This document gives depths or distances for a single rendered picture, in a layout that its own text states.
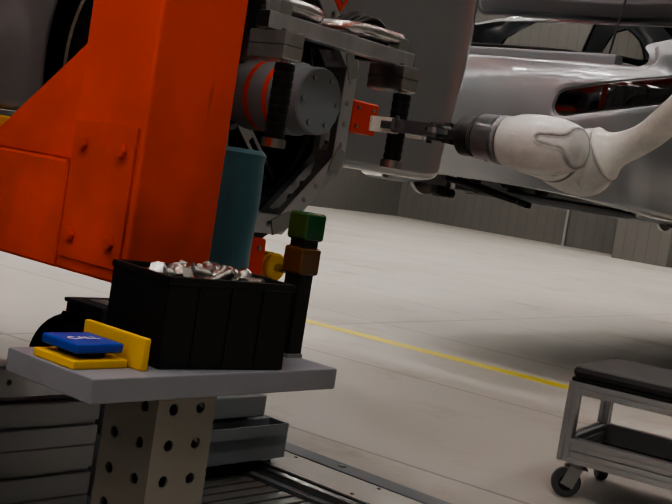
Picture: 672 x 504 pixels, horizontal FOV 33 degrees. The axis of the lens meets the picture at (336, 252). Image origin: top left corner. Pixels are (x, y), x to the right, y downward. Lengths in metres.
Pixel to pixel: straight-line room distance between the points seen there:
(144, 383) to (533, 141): 0.92
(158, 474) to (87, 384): 0.20
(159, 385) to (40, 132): 0.57
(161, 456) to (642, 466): 1.69
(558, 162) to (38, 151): 0.87
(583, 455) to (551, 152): 1.15
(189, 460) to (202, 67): 0.55
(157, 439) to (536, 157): 0.90
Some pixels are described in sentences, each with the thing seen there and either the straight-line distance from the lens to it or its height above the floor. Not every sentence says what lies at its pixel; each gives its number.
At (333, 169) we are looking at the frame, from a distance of 2.43.
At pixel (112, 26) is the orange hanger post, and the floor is 0.88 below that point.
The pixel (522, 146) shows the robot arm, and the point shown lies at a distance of 2.03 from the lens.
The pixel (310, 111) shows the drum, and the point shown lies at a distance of 2.14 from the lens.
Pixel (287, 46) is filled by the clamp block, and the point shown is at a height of 0.92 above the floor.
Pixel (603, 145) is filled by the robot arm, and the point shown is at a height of 0.85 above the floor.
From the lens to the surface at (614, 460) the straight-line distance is 2.95.
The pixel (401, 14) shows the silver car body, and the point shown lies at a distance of 2.82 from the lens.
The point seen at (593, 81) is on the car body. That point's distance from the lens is 4.57.
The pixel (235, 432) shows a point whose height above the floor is 0.16.
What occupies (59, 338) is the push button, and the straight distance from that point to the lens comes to 1.38.
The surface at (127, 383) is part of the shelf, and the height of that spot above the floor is 0.44.
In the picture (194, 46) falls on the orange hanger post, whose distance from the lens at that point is 1.64.
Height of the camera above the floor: 0.72
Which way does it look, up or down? 4 degrees down
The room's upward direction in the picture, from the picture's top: 9 degrees clockwise
